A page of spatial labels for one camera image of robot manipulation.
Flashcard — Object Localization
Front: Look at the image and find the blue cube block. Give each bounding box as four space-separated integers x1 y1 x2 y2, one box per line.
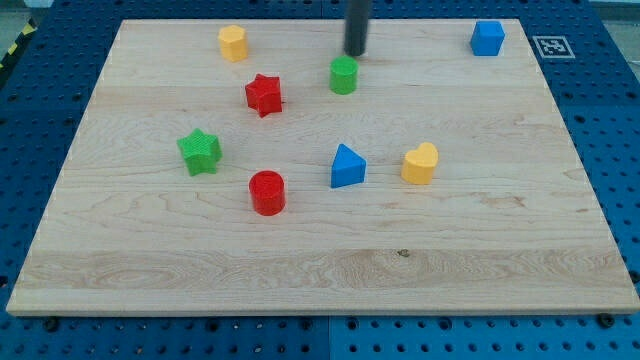
470 20 505 56

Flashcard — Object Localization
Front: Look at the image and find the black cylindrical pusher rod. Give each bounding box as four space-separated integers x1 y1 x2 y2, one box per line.
343 0 372 57

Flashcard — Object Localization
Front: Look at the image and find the red cylinder block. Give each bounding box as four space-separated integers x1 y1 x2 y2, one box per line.
249 170 286 216

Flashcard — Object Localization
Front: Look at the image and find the yellow black hazard tape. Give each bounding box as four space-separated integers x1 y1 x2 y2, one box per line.
1 18 38 72

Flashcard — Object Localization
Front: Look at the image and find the green cylinder block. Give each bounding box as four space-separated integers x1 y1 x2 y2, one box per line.
329 55 359 95

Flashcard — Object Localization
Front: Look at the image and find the white fiducial marker tag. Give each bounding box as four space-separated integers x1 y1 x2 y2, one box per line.
533 35 575 59

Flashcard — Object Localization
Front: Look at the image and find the black bolt head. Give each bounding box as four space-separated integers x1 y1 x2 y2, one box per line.
597 313 615 329

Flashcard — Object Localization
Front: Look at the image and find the yellow hexagon block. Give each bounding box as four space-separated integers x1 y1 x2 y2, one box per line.
218 25 249 62

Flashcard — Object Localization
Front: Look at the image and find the blue triangle block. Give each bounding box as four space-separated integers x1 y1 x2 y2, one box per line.
330 144 367 188

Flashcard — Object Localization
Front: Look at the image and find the yellow heart block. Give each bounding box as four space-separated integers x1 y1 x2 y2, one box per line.
401 142 439 185

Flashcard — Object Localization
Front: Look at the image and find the green star block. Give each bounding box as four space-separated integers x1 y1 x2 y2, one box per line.
176 128 222 176

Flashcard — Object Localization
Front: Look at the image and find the light wooden board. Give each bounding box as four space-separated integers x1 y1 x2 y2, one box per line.
7 19 639 317

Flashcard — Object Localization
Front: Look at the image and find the red star block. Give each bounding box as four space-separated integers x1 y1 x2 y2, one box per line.
245 73 283 117

